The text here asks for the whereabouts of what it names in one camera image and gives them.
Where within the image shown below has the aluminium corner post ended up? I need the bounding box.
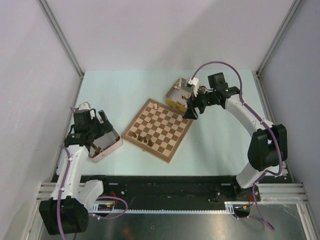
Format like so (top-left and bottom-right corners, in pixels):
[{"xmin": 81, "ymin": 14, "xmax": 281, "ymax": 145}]
[
  {"xmin": 255, "ymin": 0, "xmax": 305, "ymax": 76},
  {"xmin": 36, "ymin": 0, "xmax": 85, "ymax": 77}
]

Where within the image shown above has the yellow metal tin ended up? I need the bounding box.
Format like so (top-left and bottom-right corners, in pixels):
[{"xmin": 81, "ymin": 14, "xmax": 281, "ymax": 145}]
[{"xmin": 165, "ymin": 77, "xmax": 193, "ymax": 113}]

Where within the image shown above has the left aluminium corner post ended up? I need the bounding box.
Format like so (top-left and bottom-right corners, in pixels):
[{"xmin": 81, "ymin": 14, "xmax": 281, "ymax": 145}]
[{"xmin": 36, "ymin": 0, "xmax": 85, "ymax": 77}]

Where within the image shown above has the wooden folding chess board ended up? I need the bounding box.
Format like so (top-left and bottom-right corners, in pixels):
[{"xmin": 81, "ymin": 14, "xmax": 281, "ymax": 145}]
[{"xmin": 121, "ymin": 98, "xmax": 193, "ymax": 164}]

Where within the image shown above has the aluminium front frame rail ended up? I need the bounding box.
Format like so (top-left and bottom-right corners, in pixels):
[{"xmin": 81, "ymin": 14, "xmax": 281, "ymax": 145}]
[{"xmin": 36, "ymin": 182, "xmax": 309, "ymax": 204}]

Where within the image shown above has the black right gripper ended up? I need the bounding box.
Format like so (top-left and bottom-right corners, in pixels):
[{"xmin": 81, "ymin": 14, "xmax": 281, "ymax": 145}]
[{"xmin": 182, "ymin": 86, "xmax": 217, "ymax": 120}]

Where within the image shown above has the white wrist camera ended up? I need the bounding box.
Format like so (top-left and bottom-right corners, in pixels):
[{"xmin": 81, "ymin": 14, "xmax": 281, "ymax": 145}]
[
  {"xmin": 77, "ymin": 101, "xmax": 91, "ymax": 111},
  {"xmin": 185, "ymin": 77, "xmax": 200, "ymax": 97}
]

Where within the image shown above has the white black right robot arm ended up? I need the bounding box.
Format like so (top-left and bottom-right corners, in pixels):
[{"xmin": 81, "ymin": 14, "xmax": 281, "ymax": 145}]
[{"xmin": 183, "ymin": 72, "xmax": 288, "ymax": 201}]

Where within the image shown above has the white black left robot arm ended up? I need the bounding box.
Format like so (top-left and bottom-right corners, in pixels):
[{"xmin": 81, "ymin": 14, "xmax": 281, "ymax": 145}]
[{"xmin": 39, "ymin": 108, "xmax": 113, "ymax": 239}]

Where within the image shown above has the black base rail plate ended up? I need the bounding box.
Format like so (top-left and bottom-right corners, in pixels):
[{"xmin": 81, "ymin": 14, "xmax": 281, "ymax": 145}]
[{"xmin": 79, "ymin": 175, "xmax": 288, "ymax": 211}]

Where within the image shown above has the right aluminium corner post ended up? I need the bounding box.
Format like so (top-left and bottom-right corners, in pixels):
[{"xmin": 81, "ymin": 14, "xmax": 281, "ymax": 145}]
[{"xmin": 255, "ymin": 0, "xmax": 305, "ymax": 76}]

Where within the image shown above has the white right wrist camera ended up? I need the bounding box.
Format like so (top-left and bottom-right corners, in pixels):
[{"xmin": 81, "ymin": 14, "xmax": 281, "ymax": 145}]
[{"xmin": 185, "ymin": 77, "xmax": 200, "ymax": 97}]

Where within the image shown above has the pink metal tin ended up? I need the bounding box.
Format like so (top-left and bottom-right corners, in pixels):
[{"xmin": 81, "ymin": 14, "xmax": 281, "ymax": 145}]
[{"xmin": 88, "ymin": 119, "xmax": 123, "ymax": 163}]

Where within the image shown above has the white cable duct strip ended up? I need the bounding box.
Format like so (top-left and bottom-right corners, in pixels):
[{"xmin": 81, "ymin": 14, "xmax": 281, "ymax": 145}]
[{"xmin": 91, "ymin": 201, "xmax": 236, "ymax": 214}]

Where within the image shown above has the dark chess pieces pile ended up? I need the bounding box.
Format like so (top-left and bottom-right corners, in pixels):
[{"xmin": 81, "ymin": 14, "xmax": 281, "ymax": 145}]
[{"xmin": 89, "ymin": 138, "xmax": 123, "ymax": 159}]

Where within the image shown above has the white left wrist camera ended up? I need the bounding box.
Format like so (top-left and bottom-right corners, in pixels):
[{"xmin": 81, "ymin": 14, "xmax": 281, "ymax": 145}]
[{"xmin": 77, "ymin": 101, "xmax": 91, "ymax": 111}]

